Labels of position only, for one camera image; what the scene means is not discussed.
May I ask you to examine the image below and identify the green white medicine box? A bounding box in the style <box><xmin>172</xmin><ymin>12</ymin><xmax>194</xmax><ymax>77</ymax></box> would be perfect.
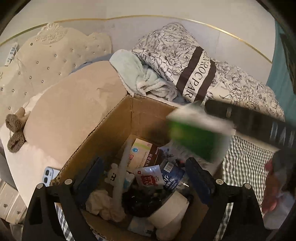
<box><xmin>166</xmin><ymin>101</ymin><xmax>235</xmax><ymax>163</ymax></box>

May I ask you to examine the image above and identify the white paper roll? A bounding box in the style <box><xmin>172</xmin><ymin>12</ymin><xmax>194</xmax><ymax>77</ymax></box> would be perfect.
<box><xmin>147</xmin><ymin>191</ymin><xmax>189</xmax><ymax>228</ymax></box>

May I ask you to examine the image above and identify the red white sachet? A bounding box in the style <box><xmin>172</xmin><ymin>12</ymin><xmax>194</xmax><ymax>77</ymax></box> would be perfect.
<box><xmin>133</xmin><ymin>165</ymin><xmax>165</xmax><ymax>189</ymax></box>

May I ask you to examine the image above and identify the person right hand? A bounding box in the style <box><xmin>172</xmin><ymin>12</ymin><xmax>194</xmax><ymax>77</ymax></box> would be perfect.
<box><xmin>261</xmin><ymin>159</ymin><xmax>280</xmax><ymax>214</ymax></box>

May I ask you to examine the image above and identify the white bedside drawer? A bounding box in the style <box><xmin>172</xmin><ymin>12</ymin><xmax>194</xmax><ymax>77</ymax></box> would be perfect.
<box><xmin>0</xmin><ymin>180</ymin><xmax>27</xmax><ymax>225</ymax></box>

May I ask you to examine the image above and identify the light blue smartphone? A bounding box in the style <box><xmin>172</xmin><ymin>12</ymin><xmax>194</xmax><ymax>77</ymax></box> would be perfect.
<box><xmin>42</xmin><ymin>167</ymin><xmax>60</xmax><ymax>187</ymax></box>

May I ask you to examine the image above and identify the crumpled white tissue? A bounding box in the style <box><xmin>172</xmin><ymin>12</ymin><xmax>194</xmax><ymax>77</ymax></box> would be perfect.
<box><xmin>85</xmin><ymin>190</ymin><xmax>125</xmax><ymax>222</ymax></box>

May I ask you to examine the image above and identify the small white bear figure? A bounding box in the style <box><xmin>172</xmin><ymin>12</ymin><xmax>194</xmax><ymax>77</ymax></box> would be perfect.
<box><xmin>104</xmin><ymin>163</ymin><xmax>118</xmax><ymax>186</ymax></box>

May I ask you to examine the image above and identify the clear plastic bottle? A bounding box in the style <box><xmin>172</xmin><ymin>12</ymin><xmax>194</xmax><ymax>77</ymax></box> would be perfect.
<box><xmin>160</xmin><ymin>161</ymin><xmax>189</xmax><ymax>191</ymax></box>

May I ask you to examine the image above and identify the brown cardboard box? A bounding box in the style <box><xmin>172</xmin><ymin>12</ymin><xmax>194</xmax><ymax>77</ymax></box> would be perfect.
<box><xmin>49</xmin><ymin>94</ymin><xmax>224</xmax><ymax>241</ymax></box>

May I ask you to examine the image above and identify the brown plush toy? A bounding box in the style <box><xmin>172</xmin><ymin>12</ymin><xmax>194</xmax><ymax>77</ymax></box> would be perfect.
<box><xmin>5</xmin><ymin>107</ymin><xmax>30</xmax><ymax>153</ymax></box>

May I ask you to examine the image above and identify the beige pillow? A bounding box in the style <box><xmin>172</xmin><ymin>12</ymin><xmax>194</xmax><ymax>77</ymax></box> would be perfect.
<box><xmin>23</xmin><ymin>61</ymin><xmax>127</xmax><ymax>164</ymax></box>

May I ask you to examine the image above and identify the beige medicine box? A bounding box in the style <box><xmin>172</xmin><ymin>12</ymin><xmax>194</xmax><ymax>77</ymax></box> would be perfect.
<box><xmin>127</xmin><ymin>138</ymin><xmax>161</xmax><ymax>173</ymax></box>

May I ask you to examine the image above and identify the floral folded duvet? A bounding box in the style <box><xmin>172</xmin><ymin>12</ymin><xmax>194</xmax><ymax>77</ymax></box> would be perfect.
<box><xmin>132</xmin><ymin>23</ymin><xmax>285</xmax><ymax>121</ymax></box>

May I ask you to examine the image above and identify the mint green towel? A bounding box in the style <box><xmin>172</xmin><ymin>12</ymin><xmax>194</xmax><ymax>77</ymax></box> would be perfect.
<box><xmin>109</xmin><ymin>49</ymin><xmax>178</xmax><ymax>101</ymax></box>

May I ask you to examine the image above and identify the cream tufted headboard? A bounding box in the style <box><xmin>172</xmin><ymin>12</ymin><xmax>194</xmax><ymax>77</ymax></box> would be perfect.
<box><xmin>1</xmin><ymin>23</ymin><xmax>112</xmax><ymax>123</ymax></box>

